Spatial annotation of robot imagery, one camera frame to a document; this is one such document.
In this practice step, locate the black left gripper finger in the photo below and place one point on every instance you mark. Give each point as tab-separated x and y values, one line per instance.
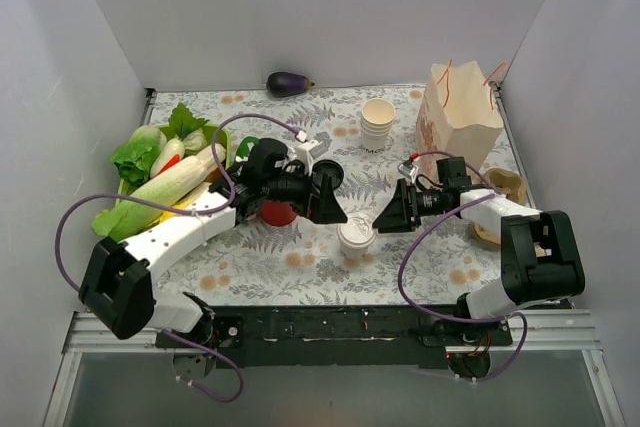
329	215
323	197

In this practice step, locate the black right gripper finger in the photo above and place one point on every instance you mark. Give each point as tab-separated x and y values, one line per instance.
399	208
393	227

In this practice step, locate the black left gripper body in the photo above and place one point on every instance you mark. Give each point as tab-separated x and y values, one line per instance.
315	195

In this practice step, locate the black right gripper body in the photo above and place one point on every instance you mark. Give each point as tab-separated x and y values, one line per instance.
406	205

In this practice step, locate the white plastic cup lid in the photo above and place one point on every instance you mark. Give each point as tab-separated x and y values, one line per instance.
357	231

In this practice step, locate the white paper coffee cup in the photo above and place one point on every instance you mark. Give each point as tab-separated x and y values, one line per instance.
354	247

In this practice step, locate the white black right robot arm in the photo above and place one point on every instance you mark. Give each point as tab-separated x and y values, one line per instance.
539	256

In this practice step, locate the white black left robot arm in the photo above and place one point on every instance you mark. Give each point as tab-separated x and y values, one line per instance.
118	284

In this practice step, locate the black coffee cup lid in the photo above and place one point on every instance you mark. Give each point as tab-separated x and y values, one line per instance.
329	170

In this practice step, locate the brown paper takeout bag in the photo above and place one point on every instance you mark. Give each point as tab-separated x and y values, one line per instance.
458	113

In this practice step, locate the red straw holder cup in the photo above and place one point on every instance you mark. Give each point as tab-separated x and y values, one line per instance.
277	214

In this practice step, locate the floral patterned table mat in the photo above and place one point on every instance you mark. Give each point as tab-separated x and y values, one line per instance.
301	263

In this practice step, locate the brown cardboard cup carrier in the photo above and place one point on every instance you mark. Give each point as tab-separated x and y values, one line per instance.
513	186

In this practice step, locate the stack of white paper cups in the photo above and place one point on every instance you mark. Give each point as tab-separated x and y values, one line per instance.
377	119

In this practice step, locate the purple eggplant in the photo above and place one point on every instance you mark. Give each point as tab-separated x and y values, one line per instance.
285	84

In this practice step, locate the napa cabbage upper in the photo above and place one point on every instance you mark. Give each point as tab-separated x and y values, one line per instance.
193	169

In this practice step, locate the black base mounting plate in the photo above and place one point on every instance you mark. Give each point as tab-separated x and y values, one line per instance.
261	336

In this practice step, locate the white radish with red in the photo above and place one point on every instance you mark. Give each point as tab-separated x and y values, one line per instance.
172	153

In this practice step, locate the napa cabbage lower yellow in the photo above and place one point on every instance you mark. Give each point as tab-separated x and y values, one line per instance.
185	203

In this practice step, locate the green leafy herb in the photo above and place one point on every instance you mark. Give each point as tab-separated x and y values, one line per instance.
183	122

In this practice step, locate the green plastic tray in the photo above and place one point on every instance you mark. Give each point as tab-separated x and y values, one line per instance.
194	143

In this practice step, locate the green lettuce leaf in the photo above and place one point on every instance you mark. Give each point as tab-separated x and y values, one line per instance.
134	159

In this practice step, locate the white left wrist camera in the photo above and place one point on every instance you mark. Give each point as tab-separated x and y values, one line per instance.
308	149

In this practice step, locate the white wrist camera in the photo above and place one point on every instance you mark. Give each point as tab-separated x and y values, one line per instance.
308	149
408	168

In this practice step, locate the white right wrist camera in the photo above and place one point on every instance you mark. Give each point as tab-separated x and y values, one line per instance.
408	168

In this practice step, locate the aluminium frame rail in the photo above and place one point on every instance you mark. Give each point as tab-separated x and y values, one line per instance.
548	330

